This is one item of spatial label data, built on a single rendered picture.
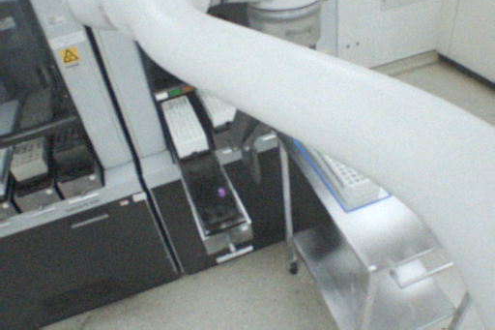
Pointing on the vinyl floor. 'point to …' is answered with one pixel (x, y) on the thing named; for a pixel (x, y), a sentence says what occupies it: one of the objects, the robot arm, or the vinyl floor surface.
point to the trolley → (366, 255)
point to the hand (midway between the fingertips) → (294, 159)
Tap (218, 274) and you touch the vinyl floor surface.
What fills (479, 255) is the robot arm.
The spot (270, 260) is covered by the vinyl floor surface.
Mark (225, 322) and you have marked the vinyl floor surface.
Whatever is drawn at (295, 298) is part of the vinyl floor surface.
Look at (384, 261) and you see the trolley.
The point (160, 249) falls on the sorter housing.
